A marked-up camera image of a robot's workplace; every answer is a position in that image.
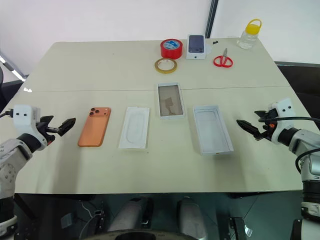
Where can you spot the dark vertical wall post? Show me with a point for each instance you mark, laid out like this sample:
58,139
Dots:
211,17

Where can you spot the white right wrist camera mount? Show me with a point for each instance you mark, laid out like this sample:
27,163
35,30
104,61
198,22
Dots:
285,106

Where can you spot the yellow clear tape roll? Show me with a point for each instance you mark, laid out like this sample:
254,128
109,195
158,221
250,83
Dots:
157,67

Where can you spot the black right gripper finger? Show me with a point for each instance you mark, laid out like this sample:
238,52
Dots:
262,113
251,128

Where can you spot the clear jar yellow lid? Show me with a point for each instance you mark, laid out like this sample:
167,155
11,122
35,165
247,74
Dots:
247,37

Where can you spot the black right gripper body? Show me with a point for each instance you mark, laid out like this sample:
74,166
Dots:
267,127

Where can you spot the black table leg bracket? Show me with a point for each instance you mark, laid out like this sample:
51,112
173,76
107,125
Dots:
236,228

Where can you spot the white paper insert sleeve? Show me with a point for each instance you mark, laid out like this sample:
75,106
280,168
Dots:
134,128

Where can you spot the white box blue phone print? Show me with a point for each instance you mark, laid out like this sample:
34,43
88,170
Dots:
196,46

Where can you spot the white phone box base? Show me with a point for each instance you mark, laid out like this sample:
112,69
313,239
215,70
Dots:
212,131

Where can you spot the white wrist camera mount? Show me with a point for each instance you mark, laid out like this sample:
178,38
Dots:
285,106
23,117

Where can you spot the orange smartphone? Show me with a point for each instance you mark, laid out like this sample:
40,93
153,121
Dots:
95,130

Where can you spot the grey rounded shape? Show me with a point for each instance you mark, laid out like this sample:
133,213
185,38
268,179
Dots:
130,215

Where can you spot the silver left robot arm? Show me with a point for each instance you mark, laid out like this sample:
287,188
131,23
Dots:
10,155

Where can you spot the small black object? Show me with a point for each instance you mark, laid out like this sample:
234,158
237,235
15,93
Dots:
215,42

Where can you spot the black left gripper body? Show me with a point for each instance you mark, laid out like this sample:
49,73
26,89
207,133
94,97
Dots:
47,132

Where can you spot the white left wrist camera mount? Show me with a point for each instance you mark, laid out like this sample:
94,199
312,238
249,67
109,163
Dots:
23,117

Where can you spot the orange phone box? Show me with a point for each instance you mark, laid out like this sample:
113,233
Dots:
171,101

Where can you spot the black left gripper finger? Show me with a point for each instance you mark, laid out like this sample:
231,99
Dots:
47,118
67,125

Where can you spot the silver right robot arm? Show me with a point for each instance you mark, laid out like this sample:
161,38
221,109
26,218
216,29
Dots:
305,140

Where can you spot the grey metal rail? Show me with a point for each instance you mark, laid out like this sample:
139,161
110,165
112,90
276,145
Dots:
12,67

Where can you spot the red tape roll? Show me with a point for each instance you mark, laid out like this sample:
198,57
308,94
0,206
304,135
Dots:
171,48

